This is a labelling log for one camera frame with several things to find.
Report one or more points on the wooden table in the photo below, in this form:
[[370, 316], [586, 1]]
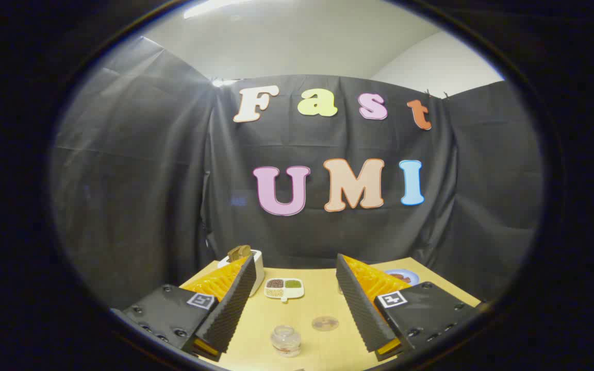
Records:
[[307, 309]]

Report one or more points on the white toaster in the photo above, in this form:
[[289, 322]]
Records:
[[259, 270]]

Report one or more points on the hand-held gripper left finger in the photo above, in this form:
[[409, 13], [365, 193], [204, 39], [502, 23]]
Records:
[[235, 304]]

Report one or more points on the blue plate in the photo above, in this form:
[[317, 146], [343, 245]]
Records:
[[413, 278]]

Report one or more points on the brown toast slice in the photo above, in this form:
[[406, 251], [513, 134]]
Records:
[[239, 252]]

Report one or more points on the round brown coaster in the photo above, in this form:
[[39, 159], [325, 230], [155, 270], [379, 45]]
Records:
[[325, 323]]

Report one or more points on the clear juice bottle red label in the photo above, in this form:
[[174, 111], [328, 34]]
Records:
[[285, 341]]

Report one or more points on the white divided dish with grains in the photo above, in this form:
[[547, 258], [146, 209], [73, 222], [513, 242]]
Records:
[[284, 288]]

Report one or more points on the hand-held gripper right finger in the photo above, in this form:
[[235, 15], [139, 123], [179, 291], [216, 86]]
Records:
[[359, 309]]

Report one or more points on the brown cookie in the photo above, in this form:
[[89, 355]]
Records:
[[399, 277]]

